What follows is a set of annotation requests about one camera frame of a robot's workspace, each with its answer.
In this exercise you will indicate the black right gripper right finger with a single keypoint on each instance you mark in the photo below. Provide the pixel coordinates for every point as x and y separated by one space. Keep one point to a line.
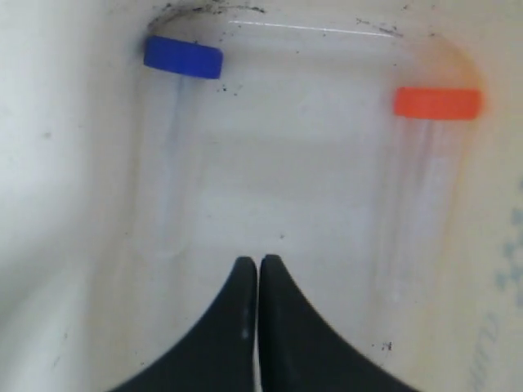
299 351

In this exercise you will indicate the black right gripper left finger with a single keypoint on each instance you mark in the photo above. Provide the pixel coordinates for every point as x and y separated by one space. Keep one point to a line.
216 354

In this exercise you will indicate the blue-capped clear tube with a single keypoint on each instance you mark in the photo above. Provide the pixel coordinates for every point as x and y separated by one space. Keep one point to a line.
175 71

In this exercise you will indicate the white plastic bin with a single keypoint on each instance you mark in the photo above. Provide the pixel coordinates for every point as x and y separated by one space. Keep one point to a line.
292 143

